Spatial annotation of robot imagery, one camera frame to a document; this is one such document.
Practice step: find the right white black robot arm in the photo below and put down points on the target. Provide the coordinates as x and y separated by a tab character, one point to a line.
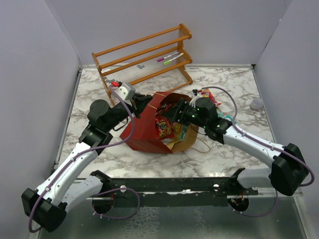
285	167

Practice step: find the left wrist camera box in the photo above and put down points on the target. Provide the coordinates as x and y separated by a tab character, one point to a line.
124	90

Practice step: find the red fruit candy snack bag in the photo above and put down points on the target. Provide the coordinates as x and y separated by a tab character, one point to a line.
206	93

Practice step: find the gold foil snack bag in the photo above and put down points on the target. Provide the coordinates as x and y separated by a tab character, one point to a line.
179	132

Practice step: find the green cap marker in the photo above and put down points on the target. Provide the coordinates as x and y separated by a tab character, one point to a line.
173	58

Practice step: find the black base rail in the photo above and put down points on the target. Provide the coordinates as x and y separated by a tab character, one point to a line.
169	192

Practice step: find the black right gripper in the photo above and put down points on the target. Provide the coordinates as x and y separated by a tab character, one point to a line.
183	105

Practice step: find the red noodle snack bag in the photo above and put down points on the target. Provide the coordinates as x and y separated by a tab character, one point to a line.
163	128

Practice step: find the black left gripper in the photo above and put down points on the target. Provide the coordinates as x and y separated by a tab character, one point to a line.
139	103

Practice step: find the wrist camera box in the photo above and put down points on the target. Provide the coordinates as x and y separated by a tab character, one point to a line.
196	94
124	90

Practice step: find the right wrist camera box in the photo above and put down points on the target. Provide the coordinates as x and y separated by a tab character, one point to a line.
196	94

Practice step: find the grey staple strips lower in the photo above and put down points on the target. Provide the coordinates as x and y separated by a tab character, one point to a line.
109	81

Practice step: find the small clear plastic cup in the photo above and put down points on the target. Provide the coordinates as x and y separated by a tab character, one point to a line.
256	104

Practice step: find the orange wooden shelf rack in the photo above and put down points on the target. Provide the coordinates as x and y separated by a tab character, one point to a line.
120	62

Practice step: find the red brown paper bag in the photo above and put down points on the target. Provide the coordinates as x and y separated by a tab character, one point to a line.
145	138

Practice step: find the purple cap marker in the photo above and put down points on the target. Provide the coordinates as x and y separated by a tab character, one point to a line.
168	56

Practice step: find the teal snack bag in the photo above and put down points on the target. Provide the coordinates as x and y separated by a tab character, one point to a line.
224	115

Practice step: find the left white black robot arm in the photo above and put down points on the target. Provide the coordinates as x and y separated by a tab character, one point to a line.
48	204

